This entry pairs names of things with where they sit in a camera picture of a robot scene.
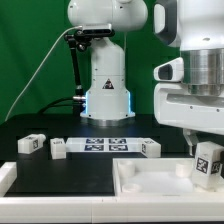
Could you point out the white U-shaped obstacle frame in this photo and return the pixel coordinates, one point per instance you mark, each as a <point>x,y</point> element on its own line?
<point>101,209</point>

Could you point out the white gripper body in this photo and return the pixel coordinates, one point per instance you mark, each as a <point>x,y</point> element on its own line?
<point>175,106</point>

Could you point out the white square tabletop part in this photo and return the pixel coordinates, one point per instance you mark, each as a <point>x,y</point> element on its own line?
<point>157,177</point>

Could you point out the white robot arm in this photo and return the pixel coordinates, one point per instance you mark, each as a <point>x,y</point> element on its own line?
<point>190,89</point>

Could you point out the grey mounted camera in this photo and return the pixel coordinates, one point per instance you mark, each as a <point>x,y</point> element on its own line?
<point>97,29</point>

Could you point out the white plate with markers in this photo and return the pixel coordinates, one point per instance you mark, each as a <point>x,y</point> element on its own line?
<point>110,145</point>

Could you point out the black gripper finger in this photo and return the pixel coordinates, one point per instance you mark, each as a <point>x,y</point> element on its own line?
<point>191,139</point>

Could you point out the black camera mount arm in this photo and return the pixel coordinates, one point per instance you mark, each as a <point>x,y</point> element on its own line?
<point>76,63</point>

